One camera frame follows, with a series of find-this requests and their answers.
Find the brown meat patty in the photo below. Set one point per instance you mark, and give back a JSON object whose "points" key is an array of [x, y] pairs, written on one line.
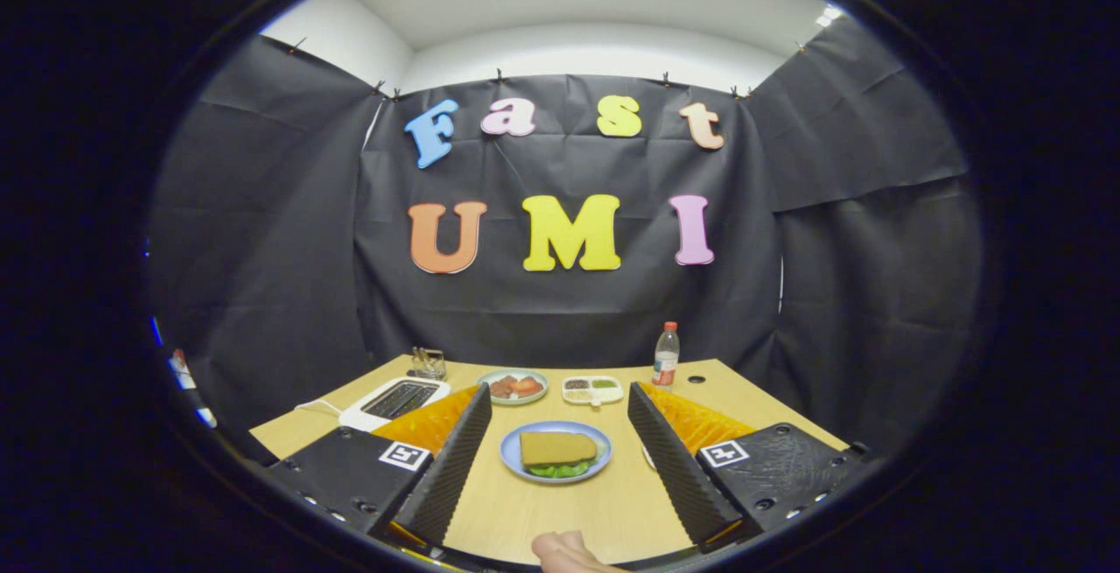
{"points": [[503, 387]]}

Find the white square plate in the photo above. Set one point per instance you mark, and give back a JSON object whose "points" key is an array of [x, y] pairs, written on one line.
{"points": [[648, 457]]}

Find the red tomato slice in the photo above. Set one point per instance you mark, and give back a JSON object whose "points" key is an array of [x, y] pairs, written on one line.
{"points": [[528, 385]]}

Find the pale green round plate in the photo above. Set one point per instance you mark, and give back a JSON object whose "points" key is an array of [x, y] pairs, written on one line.
{"points": [[484, 389]]}

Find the round brown bread slice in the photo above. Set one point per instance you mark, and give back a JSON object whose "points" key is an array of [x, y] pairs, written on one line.
{"points": [[560, 448]]}

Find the green lettuce leaf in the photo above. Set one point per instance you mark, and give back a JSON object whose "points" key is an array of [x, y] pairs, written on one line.
{"points": [[560, 471]]}

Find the white divided condiment dish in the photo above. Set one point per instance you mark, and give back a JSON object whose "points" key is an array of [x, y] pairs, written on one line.
{"points": [[609, 395]]}

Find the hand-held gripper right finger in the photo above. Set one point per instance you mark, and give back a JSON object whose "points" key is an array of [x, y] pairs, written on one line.
{"points": [[674, 468]]}

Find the blue round plate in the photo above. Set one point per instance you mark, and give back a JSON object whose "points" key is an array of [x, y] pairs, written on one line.
{"points": [[511, 455]]}

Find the white toaster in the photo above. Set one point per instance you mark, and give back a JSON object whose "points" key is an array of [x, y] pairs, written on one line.
{"points": [[351, 418]]}

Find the small ceiling light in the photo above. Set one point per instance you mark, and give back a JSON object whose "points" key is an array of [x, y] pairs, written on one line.
{"points": [[829, 16]]}

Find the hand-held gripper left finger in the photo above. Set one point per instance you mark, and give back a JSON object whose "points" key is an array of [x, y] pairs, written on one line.
{"points": [[451, 468]]}

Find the black backdrop cloth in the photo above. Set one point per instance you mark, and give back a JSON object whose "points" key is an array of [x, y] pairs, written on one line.
{"points": [[569, 310]]}

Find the clear bottle with red cap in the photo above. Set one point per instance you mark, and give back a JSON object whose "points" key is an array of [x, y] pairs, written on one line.
{"points": [[666, 363]]}

